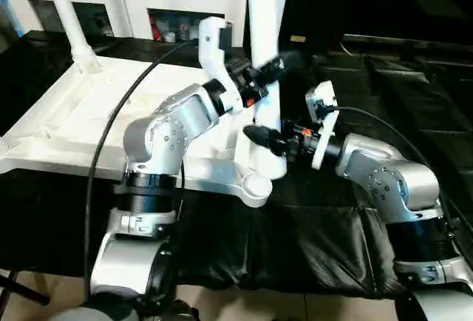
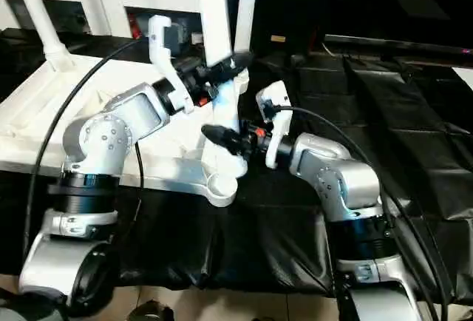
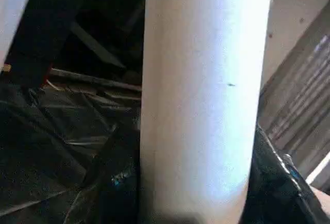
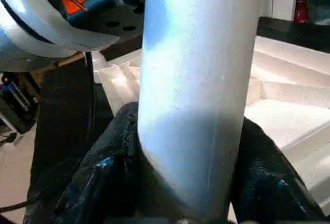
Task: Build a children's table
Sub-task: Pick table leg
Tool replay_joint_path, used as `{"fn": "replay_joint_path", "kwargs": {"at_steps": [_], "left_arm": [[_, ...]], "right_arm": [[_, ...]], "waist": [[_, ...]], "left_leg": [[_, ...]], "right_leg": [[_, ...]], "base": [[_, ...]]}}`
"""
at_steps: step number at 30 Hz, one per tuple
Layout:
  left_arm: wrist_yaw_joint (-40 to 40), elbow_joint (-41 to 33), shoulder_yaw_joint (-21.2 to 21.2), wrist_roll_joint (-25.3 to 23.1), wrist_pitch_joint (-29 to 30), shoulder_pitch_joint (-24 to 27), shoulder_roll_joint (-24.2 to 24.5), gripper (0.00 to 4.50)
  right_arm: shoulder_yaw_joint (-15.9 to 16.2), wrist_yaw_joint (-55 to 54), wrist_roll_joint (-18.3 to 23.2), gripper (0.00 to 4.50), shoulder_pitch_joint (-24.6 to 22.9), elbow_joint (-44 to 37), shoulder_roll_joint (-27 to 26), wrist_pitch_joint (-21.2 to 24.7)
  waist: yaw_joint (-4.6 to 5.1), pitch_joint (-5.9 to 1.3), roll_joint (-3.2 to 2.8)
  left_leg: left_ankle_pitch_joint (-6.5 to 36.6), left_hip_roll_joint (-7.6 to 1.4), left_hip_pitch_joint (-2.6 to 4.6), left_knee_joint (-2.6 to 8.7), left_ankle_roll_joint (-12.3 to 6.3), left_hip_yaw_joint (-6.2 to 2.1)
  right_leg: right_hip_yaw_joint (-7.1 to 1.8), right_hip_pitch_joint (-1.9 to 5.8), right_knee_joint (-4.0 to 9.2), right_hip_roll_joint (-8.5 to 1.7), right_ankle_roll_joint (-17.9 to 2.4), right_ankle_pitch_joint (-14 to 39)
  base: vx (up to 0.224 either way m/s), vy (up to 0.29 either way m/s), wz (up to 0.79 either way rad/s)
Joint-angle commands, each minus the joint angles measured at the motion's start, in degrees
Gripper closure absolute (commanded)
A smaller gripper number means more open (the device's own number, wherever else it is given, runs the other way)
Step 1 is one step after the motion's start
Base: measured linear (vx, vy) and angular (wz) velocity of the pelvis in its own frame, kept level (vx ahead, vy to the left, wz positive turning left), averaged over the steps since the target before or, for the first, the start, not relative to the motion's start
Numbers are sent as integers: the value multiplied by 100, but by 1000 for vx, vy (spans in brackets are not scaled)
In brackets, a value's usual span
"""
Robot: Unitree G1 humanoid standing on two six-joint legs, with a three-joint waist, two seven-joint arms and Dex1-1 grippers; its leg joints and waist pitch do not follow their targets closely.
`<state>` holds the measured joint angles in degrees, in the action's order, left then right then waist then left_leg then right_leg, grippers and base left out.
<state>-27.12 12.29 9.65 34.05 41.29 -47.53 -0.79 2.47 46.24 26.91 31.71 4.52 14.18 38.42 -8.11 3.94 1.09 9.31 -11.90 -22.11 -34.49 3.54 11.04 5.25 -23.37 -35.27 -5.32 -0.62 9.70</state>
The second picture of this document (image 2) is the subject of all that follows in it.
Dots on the white plastic table leg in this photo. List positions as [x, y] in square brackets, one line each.
[40, 17]
[247, 10]
[218, 21]

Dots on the black plastic mat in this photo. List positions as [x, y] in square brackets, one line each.
[266, 232]

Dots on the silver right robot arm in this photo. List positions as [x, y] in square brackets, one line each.
[332, 176]

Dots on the white plastic table top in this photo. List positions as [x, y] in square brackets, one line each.
[55, 114]

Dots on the small tan label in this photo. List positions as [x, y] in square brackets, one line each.
[278, 38]

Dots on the white flat board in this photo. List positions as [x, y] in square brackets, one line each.
[463, 77]

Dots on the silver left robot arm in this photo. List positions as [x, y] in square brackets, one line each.
[118, 128]

